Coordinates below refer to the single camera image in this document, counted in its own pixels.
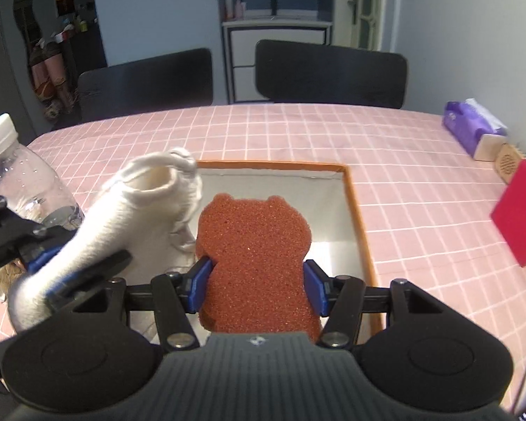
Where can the white cloth bag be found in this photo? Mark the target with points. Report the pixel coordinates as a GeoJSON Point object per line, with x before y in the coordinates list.
{"type": "Point", "coordinates": [145, 208]}

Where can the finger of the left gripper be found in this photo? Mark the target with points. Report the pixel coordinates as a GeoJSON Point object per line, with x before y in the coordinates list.
{"type": "Point", "coordinates": [82, 281]}
{"type": "Point", "coordinates": [42, 245]}

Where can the left black chair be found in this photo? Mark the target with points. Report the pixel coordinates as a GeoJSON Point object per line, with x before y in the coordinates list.
{"type": "Point", "coordinates": [177, 80]}

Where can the black chair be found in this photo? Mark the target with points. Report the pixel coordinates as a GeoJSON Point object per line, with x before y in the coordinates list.
{"type": "Point", "coordinates": [347, 76]}
{"type": "Point", "coordinates": [177, 80]}

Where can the small wooden speaker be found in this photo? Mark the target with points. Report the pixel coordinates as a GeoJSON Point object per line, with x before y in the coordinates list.
{"type": "Point", "coordinates": [507, 161]}

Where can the purple tissue pack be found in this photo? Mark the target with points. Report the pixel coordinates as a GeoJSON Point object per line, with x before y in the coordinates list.
{"type": "Point", "coordinates": [476, 129]}

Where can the clear plastic water bottle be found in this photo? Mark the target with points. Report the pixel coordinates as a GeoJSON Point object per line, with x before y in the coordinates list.
{"type": "Point", "coordinates": [32, 188]}

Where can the red box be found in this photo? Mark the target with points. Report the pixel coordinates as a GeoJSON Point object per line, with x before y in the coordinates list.
{"type": "Point", "coordinates": [509, 215]}

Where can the hanging bags on rack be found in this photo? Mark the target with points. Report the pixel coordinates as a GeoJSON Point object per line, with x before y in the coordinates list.
{"type": "Point", "coordinates": [50, 81]}

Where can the pink checked tablecloth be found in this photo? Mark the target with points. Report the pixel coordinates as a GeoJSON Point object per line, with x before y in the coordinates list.
{"type": "Point", "coordinates": [425, 203]}

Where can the white glass-pane door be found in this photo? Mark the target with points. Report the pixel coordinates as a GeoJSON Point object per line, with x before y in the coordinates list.
{"type": "Point", "coordinates": [367, 24]}

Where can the orange cardboard box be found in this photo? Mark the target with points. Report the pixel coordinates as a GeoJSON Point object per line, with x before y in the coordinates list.
{"type": "Point", "coordinates": [322, 194]}

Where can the brown bear-shaped sponge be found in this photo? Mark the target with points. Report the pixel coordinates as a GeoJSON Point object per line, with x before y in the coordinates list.
{"type": "Point", "coordinates": [257, 248]}

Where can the right black chair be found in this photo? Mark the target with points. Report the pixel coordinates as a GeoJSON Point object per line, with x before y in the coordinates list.
{"type": "Point", "coordinates": [347, 76]}

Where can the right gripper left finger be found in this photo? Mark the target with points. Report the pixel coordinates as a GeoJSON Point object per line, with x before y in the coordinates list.
{"type": "Point", "coordinates": [175, 296]}

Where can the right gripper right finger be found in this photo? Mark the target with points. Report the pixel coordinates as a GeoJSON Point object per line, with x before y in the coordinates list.
{"type": "Point", "coordinates": [340, 300]}

